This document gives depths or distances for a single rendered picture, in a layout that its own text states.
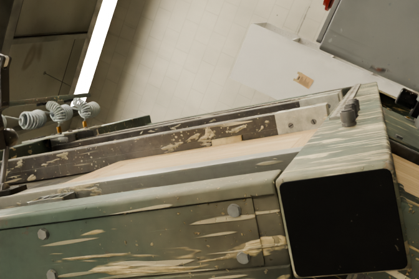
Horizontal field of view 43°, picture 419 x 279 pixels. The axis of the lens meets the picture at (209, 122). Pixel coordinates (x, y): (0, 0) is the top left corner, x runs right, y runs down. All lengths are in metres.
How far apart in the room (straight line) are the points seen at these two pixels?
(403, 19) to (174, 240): 0.33
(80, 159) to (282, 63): 3.83
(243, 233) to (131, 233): 0.13
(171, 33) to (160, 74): 0.56
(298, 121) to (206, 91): 5.63
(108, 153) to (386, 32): 1.05
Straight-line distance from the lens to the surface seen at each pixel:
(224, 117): 1.81
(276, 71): 5.18
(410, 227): 0.57
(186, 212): 0.60
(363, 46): 0.54
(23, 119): 1.93
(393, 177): 0.55
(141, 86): 7.26
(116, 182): 0.91
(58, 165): 1.55
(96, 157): 1.49
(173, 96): 7.08
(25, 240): 0.71
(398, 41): 0.54
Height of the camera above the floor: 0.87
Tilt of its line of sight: 13 degrees up
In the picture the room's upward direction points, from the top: 64 degrees counter-clockwise
